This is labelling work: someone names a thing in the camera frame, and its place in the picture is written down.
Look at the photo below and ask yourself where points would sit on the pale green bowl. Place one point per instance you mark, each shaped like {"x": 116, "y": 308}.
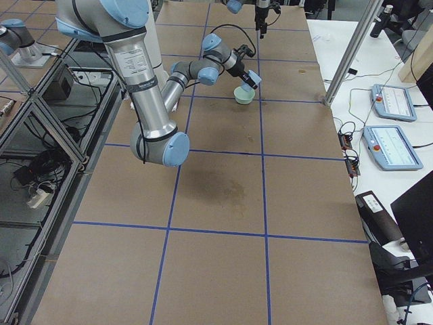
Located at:
{"x": 242, "y": 96}

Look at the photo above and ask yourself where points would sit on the black monitor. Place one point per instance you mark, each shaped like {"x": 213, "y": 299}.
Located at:
{"x": 413, "y": 213}

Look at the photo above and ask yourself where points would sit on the black water bottle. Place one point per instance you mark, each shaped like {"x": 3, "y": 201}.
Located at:
{"x": 381, "y": 21}

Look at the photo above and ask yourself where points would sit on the near teach pendant tablet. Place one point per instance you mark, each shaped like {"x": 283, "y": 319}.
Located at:
{"x": 390, "y": 148}

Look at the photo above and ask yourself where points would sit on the aluminium frame post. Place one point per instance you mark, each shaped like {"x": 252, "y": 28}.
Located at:
{"x": 354, "y": 44}

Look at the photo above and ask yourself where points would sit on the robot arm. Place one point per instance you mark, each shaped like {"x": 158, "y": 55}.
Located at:
{"x": 120, "y": 26}
{"x": 235, "y": 6}

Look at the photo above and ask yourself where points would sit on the far teach pendant tablet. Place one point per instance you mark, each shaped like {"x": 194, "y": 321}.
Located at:
{"x": 393, "y": 102}

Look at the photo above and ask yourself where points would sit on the white power strip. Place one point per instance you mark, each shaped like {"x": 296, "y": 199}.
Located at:
{"x": 38, "y": 198}

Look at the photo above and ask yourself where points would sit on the teach pendant tablet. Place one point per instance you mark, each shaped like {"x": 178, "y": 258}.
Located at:
{"x": 393, "y": 102}
{"x": 390, "y": 148}

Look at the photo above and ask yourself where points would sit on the grey box under frame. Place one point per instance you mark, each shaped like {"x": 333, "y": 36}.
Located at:
{"x": 60, "y": 86}

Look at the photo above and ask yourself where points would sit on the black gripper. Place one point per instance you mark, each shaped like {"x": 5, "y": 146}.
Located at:
{"x": 239, "y": 74}
{"x": 262, "y": 13}

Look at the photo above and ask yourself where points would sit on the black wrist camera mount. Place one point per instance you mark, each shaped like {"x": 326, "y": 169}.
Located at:
{"x": 243, "y": 51}

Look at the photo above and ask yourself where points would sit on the light blue cup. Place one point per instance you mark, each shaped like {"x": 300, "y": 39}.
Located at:
{"x": 250, "y": 81}

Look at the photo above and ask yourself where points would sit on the black labelled box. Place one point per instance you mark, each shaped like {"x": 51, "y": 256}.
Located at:
{"x": 379, "y": 223}

